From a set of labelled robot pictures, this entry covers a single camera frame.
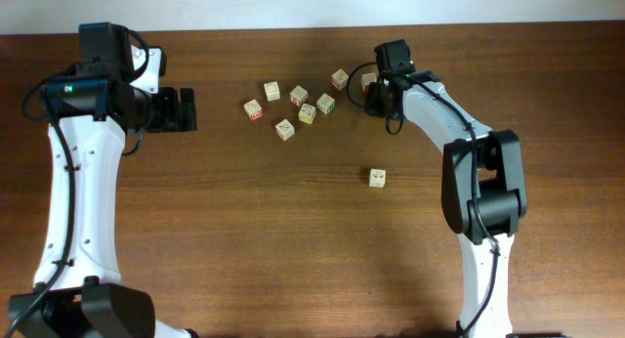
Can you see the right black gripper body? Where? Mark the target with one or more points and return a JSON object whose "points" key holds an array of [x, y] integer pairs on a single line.
{"points": [[374, 104]]}

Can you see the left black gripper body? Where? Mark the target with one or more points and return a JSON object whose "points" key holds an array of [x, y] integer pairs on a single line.
{"points": [[165, 113]]}

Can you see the wooden block yellow side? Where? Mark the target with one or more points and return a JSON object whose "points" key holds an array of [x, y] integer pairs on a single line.
{"points": [[307, 113]]}

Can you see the wooden block plain leaf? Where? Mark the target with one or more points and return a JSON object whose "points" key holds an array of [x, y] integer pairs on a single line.
{"points": [[377, 178]]}

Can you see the wooden block blue five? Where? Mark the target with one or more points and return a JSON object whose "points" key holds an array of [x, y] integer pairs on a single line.
{"points": [[284, 129]]}

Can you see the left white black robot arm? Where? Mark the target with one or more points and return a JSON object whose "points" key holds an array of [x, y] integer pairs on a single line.
{"points": [[91, 109]]}

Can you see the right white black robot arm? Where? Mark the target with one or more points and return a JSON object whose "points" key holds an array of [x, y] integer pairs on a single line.
{"points": [[483, 194]]}

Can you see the wooden block red upper-right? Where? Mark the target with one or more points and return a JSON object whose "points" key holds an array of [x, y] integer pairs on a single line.
{"points": [[366, 80]]}

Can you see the wooden block red top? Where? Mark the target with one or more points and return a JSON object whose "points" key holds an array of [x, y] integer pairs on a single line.
{"points": [[339, 79]]}

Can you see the wooden block green side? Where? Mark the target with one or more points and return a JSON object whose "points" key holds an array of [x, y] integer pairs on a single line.
{"points": [[325, 103]]}

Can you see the wooden block red far-left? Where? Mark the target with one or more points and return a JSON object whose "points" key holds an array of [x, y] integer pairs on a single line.
{"points": [[253, 109]]}

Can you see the wooden block red centre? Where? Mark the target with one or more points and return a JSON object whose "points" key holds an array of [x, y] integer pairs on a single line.
{"points": [[298, 95]]}

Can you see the wooden block plain upper-left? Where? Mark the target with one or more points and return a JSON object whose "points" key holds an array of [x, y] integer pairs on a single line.
{"points": [[272, 91]]}

